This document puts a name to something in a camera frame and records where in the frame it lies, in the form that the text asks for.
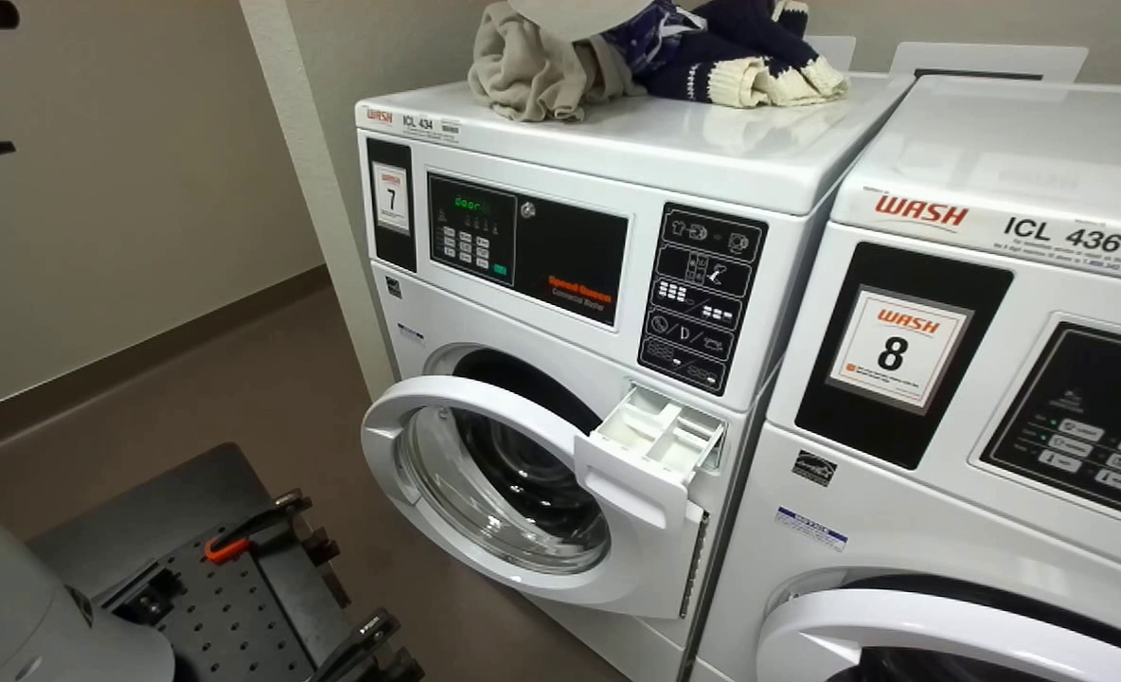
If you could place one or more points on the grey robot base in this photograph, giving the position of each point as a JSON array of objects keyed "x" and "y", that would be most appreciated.
[{"x": 15, "y": 608}]

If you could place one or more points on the white detergent tray drawer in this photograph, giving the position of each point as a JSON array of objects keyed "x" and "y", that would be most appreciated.
[{"x": 658, "y": 439}]

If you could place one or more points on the white washing machine number seven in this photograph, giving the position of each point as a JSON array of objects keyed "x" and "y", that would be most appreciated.
[{"x": 715, "y": 164}]

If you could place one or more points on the open round washer door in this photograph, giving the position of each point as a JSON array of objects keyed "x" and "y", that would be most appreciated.
[{"x": 662, "y": 556}]

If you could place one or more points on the beige crumpled cloth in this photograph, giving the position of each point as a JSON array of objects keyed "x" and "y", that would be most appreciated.
[{"x": 528, "y": 76}]

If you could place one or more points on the navy and cream cloth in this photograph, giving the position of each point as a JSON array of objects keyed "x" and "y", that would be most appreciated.
[{"x": 715, "y": 59}]

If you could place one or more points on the white washing machine number eight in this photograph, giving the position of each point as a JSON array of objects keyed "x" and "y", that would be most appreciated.
[{"x": 965, "y": 505}]

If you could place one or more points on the closed round washer door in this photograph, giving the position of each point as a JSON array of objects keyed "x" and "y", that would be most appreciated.
[{"x": 889, "y": 630}]

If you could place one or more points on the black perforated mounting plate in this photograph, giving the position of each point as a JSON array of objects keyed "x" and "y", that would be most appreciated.
[{"x": 221, "y": 621}]

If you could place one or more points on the white vertical corner post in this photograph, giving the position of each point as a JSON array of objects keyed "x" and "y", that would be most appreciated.
[{"x": 317, "y": 191}]

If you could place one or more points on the small white wall plate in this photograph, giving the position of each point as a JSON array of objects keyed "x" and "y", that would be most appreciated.
[{"x": 837, "y": 52}]

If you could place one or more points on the wide white wall plate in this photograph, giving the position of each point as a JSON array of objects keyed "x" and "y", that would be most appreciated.
[{"x": 991, "y": 59}]

